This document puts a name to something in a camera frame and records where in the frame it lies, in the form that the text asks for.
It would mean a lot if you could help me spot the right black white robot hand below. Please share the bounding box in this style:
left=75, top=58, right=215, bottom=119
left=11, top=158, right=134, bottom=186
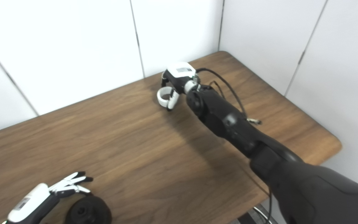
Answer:
left=161, top=62, right=197, bottom=111

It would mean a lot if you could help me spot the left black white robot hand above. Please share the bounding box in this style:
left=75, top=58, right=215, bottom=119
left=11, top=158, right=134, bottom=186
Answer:
left=6, top=171, right=94, bottom=223

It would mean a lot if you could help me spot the white plastic ring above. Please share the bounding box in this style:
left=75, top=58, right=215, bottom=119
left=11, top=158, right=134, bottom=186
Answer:
left=156, top=87, right=176, bottom=108

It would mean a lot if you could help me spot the round black plastic part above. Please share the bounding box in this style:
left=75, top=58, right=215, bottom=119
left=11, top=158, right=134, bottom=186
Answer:
left=64, top=195, right=113, bottom=224

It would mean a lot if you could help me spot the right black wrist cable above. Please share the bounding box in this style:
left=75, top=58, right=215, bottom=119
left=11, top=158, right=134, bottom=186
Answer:
left=196, top=68, right=262, bottom=125

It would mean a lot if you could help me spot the gray metal frame under table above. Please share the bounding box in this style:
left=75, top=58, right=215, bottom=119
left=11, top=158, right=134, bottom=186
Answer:
left=233, top=204, right=276, bottom=224

